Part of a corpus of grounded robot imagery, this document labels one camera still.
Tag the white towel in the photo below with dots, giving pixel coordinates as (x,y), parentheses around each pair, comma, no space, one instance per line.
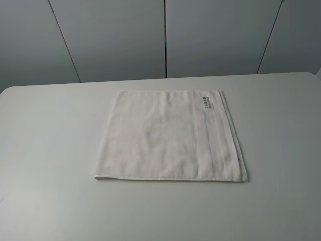
(184,135)

